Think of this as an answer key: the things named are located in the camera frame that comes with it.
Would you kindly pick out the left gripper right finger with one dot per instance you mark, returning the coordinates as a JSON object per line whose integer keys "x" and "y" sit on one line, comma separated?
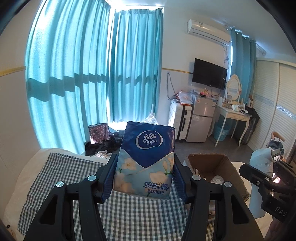
{"x": 233, "y": 219}

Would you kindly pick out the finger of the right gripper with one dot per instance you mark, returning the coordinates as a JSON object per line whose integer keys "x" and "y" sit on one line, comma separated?
{"x": 261, "y": 181}

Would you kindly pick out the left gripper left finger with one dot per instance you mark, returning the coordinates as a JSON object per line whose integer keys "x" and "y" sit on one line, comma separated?
{"x": 55, "y": 218}

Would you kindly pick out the clear plastic bottle red label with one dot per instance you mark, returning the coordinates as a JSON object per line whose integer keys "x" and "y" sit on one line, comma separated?
{"x": 217, "y": 180}

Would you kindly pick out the blue white small packet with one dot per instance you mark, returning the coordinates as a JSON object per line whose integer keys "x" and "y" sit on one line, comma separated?
{"x": 145, "y": 160}

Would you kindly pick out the person's right hand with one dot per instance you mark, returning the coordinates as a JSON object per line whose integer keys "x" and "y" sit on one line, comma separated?
{"x": 274, "y": 230}

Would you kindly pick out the wooden chair with clothes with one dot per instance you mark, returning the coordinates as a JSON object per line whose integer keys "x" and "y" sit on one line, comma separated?
{"x": 276, "y": 145}

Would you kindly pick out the brown cardboard box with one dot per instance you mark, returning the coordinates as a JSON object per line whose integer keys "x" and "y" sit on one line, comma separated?
{"x": 210, "y": 165}

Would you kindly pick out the teal laundry basket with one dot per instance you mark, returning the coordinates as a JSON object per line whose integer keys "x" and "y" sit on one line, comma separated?
{"x": 220, "y": 133}

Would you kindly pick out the white louvered wardrobe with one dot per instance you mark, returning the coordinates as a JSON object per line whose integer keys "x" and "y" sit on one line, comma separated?
{"x": 274, "y": 101}

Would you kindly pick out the silver mini fridge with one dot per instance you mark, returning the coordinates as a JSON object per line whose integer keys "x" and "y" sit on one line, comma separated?
{"x": 201, "y": 118}

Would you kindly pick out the oval vanity mirror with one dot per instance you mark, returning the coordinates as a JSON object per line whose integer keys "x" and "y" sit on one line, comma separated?
{"x": 233, "y": 88}

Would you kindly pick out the black clothes pile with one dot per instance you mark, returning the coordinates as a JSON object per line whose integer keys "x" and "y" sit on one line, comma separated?
{"x": 111, "y": 145}

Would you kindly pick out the white suitcase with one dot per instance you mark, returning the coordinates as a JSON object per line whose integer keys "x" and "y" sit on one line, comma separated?
{"x": 179, "y": 118}

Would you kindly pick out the purple patterned bag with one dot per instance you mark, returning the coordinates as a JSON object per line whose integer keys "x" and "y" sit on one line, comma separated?
{"x": 99, "y": 133}

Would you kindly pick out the plastic bag on suitcase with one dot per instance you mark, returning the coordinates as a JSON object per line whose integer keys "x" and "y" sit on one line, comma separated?
{"x": 184, "y": 98}

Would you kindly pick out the large water jug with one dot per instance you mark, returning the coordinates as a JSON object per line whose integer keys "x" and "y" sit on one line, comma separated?
{"x": 151, "y": 119}

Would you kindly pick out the teal corner curtain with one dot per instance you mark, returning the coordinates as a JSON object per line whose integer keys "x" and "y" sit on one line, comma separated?
{"x": 243, "y": 61}

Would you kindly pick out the white air conditioner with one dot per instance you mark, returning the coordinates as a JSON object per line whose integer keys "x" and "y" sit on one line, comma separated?
{"x": 208, "y": 32}

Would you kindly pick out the large teal window curtain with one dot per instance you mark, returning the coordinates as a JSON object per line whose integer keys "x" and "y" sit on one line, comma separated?
{"x": 88, "y": 62}

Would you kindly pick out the black wall television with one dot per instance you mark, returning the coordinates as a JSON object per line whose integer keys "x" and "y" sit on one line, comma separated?
{"x": 209, "y": 74}

